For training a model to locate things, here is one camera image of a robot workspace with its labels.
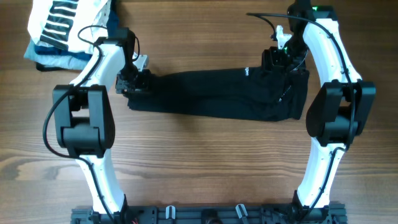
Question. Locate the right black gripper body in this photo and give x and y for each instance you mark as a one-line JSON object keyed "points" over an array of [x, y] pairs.
{"points": [[280, 59]]}

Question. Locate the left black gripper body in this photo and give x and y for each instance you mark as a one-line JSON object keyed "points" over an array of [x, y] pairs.
{"points": [[134, 81]]}

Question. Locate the black t-shirt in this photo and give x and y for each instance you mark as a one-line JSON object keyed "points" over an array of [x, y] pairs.
{"points": [[249, 93]]}

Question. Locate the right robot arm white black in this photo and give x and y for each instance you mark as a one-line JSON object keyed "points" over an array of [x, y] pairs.
{"points": [[339, 111]]}

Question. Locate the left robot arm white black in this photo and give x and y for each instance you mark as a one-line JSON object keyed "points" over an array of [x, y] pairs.
{"points": [[80, 124]]}

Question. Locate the dark blue folded garment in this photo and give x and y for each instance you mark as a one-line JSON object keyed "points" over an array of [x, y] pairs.
{"points": [[110, 27]]}

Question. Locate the light grey folded garment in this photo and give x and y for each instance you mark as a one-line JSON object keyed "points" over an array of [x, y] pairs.
{"points": [[54, 61]]}

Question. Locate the white striped folded garment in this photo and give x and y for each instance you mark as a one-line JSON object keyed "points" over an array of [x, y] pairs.
{"points": [[68, 24]]}

